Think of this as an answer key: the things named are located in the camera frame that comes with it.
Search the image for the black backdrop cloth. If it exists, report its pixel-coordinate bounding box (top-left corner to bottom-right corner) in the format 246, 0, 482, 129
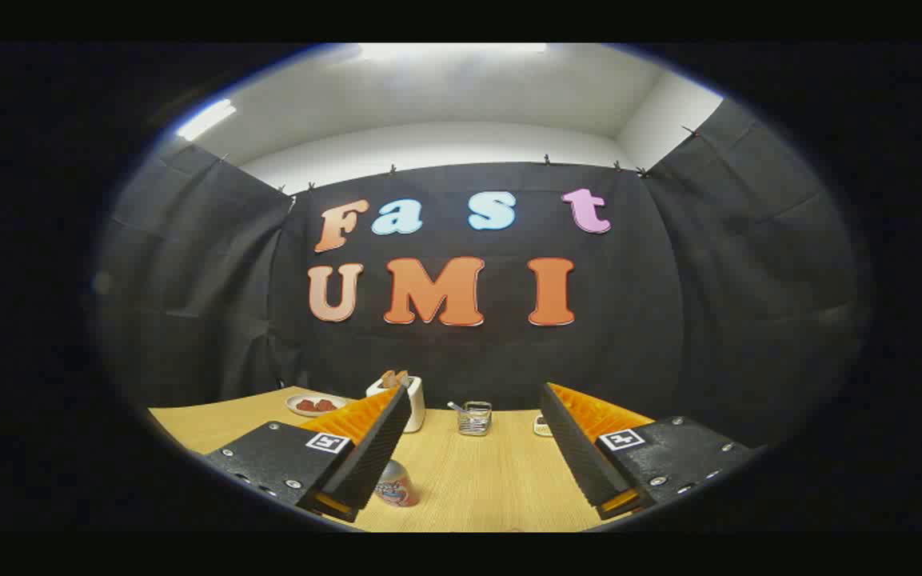
97, 100, 869, 449

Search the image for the white toaster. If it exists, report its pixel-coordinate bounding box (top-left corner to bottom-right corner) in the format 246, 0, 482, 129
366, 374, 426, 434

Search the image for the white round plate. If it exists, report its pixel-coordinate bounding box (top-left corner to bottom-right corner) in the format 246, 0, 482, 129
285, 394, 348, 418

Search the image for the short ceiling light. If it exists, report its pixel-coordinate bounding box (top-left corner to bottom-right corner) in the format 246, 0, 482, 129
176, 98, 237, 142

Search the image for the clear wire utensil holder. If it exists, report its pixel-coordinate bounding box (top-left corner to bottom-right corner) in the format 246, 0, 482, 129
457, 401, 493, 437

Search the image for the silver juice bottle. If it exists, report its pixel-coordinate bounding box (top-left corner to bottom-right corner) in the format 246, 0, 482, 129
373, 460, 420, 508

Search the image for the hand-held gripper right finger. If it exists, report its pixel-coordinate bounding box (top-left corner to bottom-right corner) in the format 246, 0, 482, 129
541, 382, 753, 521

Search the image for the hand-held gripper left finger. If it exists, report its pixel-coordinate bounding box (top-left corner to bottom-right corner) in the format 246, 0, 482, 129
203, 384, 413, 523

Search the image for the wooden table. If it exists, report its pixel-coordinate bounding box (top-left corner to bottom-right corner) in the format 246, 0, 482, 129
149, 386, 615, 533

